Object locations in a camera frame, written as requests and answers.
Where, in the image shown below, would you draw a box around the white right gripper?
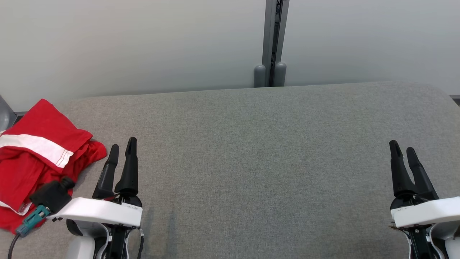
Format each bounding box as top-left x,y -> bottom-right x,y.
389,140 -> 460,259

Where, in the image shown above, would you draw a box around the black camera cable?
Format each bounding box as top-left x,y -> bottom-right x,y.
7,232 -> 22,259

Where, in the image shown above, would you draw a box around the grey partition post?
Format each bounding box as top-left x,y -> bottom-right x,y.
254,0 -> 290,88

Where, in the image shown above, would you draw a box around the red jersey with white trim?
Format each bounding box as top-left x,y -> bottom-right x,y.
0,140 -> 107,233

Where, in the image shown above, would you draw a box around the teal cable connector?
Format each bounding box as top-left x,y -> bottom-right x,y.
15,205 -> 51,238

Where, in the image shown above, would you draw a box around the red shorts with white stripe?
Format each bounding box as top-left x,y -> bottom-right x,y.
0,99 -> 94,169

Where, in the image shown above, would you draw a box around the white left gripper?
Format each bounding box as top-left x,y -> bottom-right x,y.
47,137 -> 143,259

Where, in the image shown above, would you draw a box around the grey metal frame piece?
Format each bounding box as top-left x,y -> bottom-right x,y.
0,95 -> 17,132

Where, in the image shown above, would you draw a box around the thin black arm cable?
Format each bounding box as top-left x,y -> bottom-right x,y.
136,227 -> 145,259

